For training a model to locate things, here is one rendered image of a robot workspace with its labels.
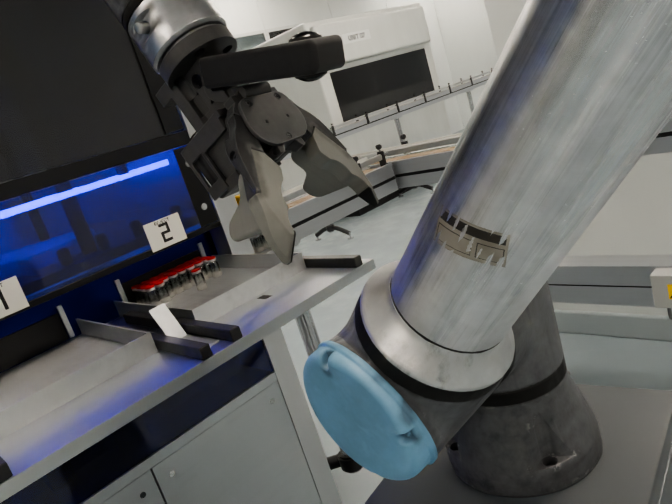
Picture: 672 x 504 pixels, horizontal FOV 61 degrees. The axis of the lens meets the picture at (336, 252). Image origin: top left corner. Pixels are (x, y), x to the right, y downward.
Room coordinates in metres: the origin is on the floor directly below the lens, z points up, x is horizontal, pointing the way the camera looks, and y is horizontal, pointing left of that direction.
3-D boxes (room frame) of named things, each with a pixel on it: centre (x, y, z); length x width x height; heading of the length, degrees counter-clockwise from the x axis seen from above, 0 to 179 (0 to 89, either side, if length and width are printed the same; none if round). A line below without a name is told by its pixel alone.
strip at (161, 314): (0.89, 0.27, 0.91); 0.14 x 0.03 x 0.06; 41
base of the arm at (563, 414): (0.51, -0.12, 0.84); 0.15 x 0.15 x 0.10
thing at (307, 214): (1.70, 0.04, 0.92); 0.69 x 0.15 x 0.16; 131
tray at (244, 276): (1.15, 0.28, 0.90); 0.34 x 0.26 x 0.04; 41
